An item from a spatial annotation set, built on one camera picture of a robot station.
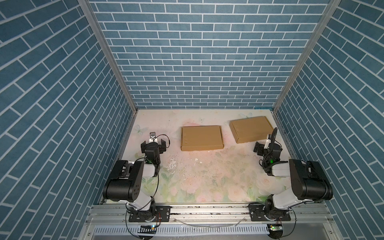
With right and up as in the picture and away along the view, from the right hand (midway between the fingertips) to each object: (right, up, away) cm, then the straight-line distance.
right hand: (264, 141), depth 94 cm
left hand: (-71, +2, -1) cm, 71 cm away
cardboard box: (-40, +2, +5) cm, 41 cm away
